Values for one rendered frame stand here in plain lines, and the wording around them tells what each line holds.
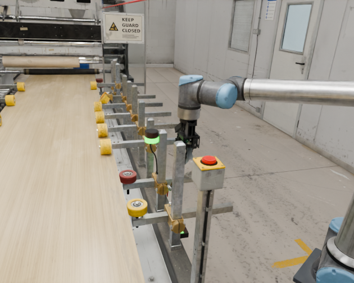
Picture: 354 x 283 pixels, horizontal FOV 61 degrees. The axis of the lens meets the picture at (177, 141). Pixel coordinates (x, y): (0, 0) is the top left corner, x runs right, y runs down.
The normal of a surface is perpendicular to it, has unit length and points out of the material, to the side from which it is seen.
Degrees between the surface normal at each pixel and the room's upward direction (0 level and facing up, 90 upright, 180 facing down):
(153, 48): 90
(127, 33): 90
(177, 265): 0
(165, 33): 90
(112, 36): 90
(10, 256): 0
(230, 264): 0
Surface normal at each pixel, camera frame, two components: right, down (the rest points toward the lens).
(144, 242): 0.04, -0.92
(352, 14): -0.96, 0.07
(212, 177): 0.29, 0.38
